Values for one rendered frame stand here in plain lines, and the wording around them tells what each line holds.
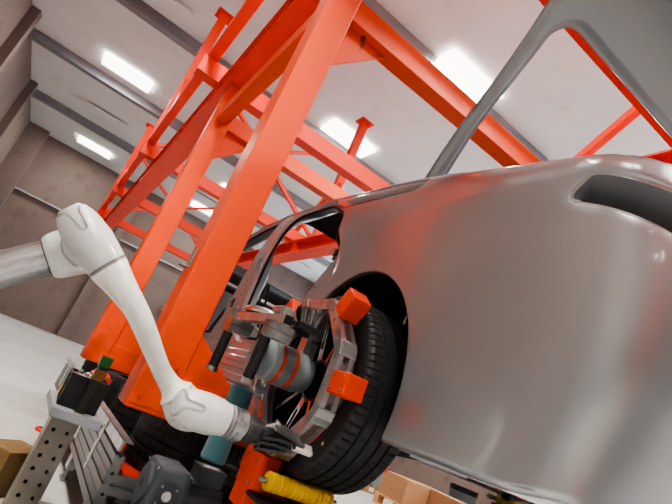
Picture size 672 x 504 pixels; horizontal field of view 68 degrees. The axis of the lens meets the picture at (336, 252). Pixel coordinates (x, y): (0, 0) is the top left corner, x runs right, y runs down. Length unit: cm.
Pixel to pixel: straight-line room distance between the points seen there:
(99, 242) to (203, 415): 52
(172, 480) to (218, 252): 87
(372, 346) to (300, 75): 140
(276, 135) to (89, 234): 118
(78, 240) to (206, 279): 82
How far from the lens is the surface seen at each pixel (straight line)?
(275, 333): 154
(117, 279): 139
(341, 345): 157
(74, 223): 141
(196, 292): 210
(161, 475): 195
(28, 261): 156
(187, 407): 142
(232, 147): 446
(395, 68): 298
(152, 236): 406
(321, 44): 264
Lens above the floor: 73
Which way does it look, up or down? 18 degrees up
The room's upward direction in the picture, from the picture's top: 22 degrees clockwise
